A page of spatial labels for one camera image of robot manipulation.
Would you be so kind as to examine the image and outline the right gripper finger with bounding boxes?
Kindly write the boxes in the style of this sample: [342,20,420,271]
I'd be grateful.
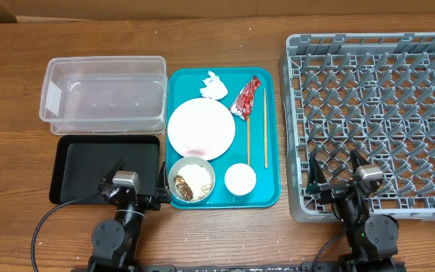
[350,150,384,189]
[307,155,327,193]

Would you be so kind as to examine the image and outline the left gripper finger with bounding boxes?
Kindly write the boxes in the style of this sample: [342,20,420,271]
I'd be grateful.
[99,159,125,186]
[156,162,171,204]

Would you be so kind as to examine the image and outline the rice food scraps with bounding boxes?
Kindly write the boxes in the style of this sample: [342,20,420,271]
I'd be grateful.
[174,164,212,202]

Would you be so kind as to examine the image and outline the grey bowl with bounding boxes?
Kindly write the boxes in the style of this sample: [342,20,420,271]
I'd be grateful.
[168,157,215,204]

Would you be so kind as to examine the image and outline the wooden chopstick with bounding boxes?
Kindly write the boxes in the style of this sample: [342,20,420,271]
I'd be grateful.
[246,117,251,165]
[264,88,268,168]

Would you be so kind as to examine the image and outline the white cup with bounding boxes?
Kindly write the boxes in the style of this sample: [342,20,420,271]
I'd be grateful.
[224,163,257,196]

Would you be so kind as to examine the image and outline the red foil snack wrapper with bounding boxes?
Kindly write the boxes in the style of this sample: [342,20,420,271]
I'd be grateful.
[230,76,261,121]

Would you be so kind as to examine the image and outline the white napkin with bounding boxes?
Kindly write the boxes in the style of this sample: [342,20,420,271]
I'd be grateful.
[199,70,228,100]

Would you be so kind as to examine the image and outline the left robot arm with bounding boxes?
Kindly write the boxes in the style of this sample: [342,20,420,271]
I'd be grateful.
[86,159,171,271]

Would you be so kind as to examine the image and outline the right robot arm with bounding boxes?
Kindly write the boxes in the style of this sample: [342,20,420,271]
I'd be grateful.
[306,150,406,272]

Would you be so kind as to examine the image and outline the grey dishwasher rack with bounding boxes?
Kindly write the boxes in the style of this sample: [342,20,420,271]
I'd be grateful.
[279,32,435,222]

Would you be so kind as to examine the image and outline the black plastic tray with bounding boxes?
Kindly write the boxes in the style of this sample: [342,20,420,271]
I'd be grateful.
[49,135,160,204]

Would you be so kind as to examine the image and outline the teal serving tray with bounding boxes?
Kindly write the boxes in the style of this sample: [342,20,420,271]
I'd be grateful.
[167,66,281,209]

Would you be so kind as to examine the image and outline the large pink plate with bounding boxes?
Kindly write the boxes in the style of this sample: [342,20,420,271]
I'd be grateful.
[167,97,236,160]

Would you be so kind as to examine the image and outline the clear plastic bin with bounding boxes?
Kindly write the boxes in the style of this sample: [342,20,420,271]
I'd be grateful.
[39,56,168,135]

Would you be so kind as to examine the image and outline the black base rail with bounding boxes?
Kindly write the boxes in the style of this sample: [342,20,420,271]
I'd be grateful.
[143,261,406,272]

